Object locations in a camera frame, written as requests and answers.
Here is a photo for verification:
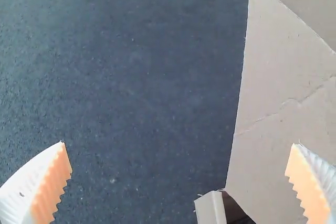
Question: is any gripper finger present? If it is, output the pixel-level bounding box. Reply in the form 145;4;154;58
0;141;73;224
284;142;336;224

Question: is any cardboard box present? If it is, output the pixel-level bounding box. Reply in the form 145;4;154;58
193;0;336;224

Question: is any black mat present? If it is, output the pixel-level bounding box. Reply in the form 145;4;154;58
0;0;336;224

